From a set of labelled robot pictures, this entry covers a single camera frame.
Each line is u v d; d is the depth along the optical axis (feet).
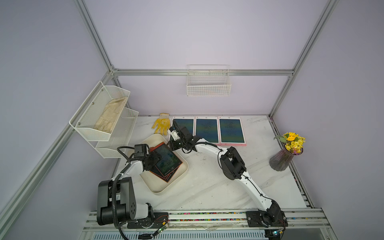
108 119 2.53
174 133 2.97
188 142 2.61
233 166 2.08
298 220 2.46
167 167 2.96
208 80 3.11
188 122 3.87
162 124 3.76
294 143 2.43
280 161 2.82
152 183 2.80
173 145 2.87
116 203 1.28
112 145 2.51
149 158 2.51
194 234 2.31
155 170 2.94
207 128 3.73
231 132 3.64
